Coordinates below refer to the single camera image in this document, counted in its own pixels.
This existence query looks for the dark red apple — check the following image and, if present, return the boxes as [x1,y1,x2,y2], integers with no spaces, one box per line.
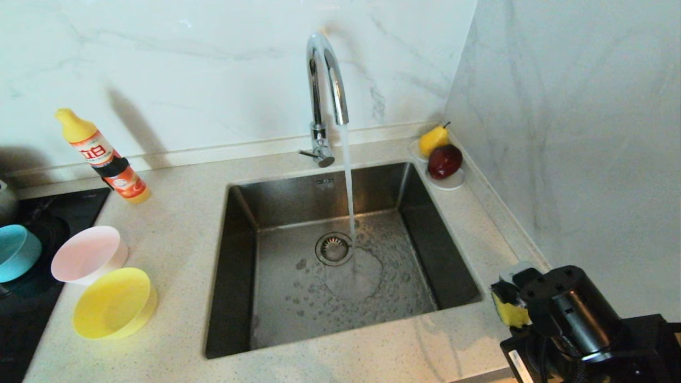
[427,144,463,180]

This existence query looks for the stainless steel sink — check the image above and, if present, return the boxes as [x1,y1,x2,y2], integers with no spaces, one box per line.
[205,161,485,360]

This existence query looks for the running tap water stream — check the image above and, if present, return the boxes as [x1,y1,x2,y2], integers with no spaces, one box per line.
[339,123,356,248]

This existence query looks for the round metal sink drain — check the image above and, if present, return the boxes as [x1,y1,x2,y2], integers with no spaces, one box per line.
[315,232,354,267]

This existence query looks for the yellow plastic bowl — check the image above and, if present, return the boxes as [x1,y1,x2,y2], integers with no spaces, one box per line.
[73,268,158,340]

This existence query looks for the metal kettle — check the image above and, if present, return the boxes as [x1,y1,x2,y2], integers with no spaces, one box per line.
[0,178,20,227]

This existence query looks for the black round pan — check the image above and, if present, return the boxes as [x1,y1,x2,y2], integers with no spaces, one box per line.
[0,213,70,298]

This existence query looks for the pink plastic bowl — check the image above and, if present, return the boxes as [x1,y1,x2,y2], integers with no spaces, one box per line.
[51,226,129,286]

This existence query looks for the chrome gooseneck faucet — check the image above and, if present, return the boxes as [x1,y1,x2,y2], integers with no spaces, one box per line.
[299,32,350,168]

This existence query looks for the black glass cooktop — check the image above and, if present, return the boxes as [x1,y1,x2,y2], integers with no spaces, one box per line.
[0,187,111,383]

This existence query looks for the yellow green sponge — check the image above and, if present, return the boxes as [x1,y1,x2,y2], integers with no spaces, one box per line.
[492,292,531,328]

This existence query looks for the blue plastic bowl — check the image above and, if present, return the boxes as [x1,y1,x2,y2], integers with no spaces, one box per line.
[0,224,43,284]

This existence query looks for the yellow pear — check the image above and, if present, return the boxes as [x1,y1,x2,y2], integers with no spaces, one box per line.
[419,122,451,158]

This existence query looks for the orange dish soap bottle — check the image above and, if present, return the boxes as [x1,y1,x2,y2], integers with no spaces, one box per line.
[55,108,151,204]

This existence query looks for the small white saucer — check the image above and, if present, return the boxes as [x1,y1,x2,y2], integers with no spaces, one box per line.
[426,168,466,190]

